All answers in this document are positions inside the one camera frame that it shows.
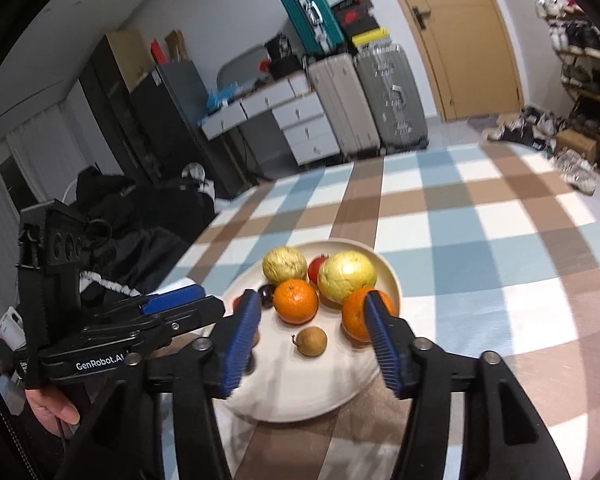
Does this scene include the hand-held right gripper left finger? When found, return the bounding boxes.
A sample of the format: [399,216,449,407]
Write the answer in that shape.
[55,289,263,480]

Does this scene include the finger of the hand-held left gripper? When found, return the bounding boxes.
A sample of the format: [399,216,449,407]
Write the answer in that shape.
[82,284,206,333]
[130,296,226,347]

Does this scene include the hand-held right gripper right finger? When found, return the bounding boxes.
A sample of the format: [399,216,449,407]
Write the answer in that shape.
[362,289,573,480]

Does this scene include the orange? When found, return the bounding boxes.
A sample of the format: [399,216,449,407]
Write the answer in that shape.
[272,279,320,324]
[341,287,398,345]

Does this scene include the brown longan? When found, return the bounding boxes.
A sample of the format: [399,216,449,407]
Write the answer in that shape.
[292,326,328,357]

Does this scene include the cream round plate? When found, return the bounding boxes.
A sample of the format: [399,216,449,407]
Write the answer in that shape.
[220,240,401,423]

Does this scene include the person's left hand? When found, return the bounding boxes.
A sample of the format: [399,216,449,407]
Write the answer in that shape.
[27,387,81,428]

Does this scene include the yellow wrinkled fruit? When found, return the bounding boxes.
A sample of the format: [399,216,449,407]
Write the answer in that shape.
[262,246,308,286]
[317,251,378,305]

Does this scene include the black bag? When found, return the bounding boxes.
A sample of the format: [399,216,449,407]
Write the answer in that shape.
[75,165,216,311]

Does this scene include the white curtain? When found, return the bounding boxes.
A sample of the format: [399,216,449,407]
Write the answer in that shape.
[0,105,126,216]

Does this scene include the checked tablecloth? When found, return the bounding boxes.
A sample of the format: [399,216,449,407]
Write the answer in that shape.
[165,142,600,480]

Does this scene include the black refrigerator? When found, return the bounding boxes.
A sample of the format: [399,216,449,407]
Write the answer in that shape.
[130,60,246,198]

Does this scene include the blue plastic bag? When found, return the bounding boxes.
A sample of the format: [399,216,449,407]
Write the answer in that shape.
[207,85,241,111]

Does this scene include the white drawer desk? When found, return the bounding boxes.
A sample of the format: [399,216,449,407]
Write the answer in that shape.
[201,72,342,167]

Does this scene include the dark wooden cabinet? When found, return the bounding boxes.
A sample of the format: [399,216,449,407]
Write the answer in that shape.
[80,27,156,181]

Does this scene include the beige suitcase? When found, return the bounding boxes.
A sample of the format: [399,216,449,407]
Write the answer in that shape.
[307,52,382,161]

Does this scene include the grey suitcase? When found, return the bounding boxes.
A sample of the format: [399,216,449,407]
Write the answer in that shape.
[354,42,430,155]

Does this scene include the loose shoes pile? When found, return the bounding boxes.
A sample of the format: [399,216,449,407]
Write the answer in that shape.
[482,105,563,148]

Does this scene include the white sneaker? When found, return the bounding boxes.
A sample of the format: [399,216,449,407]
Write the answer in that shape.
[554,150,600,196]

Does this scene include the cardboard box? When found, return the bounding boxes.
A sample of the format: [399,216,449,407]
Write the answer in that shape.
[555,129,600,163]

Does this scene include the wooden door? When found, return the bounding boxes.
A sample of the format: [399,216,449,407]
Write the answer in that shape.
[377,0,525,122]

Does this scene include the yellow black box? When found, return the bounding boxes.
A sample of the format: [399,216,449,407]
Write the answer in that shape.
[352,27,392,47]

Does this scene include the teal case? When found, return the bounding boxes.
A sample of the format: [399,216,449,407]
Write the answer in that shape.
[278,0,346,57]

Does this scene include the black red box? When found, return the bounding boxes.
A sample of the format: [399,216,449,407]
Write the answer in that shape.
[330,0,378,38]

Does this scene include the wooden shoe rack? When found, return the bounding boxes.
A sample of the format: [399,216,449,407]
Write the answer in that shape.
[535,0,600,188]

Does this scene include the rows of shoes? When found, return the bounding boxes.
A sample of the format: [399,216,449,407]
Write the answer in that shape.
[536,0,600,161]

